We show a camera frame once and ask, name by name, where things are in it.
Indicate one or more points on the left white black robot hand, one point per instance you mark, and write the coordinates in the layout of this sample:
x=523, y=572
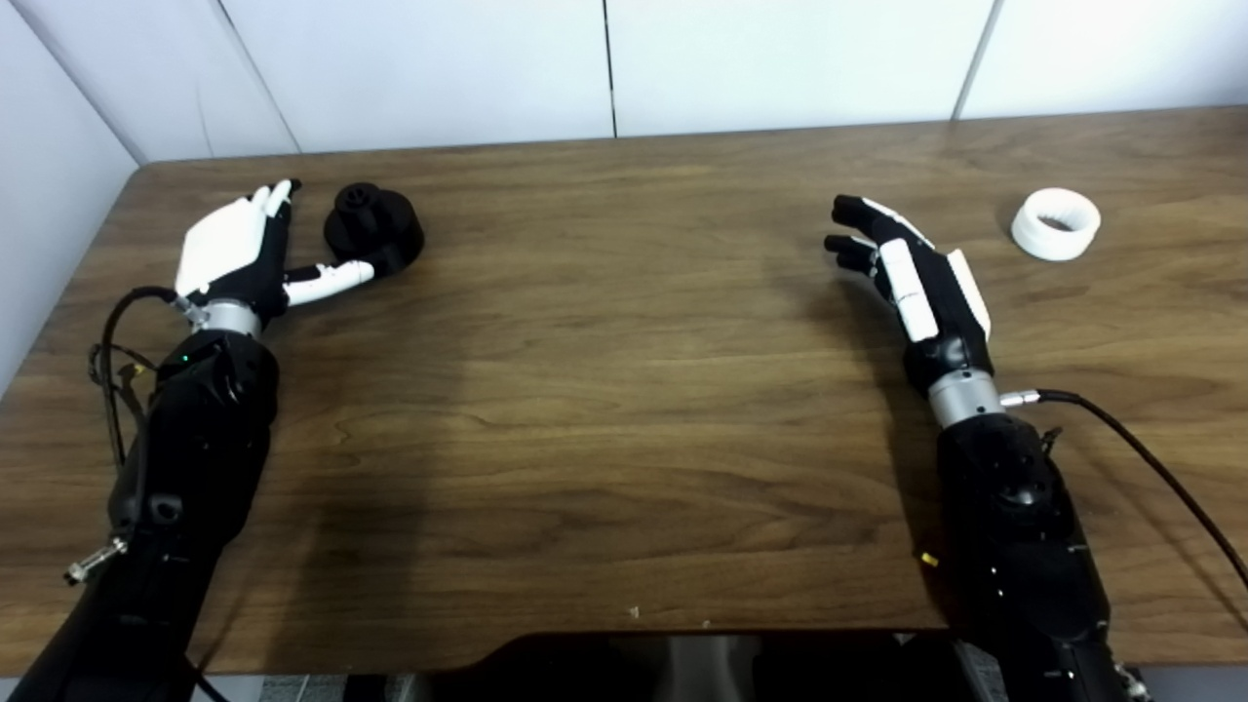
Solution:
x=224, y=244

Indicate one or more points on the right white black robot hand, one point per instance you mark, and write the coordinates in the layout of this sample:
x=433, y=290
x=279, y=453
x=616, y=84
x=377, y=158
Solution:
x=941, y=302

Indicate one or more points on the round black part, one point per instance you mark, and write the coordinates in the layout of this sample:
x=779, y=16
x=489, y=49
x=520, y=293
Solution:
x=385, y=229

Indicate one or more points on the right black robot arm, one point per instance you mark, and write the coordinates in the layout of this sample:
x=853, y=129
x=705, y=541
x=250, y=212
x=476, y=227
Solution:
x=1024, y=536

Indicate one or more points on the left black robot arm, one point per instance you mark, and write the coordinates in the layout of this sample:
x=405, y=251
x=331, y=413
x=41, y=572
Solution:
x=195, y=439

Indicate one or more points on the black robot torso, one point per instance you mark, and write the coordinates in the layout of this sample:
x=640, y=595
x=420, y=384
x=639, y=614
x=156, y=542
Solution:
x=585, y=673

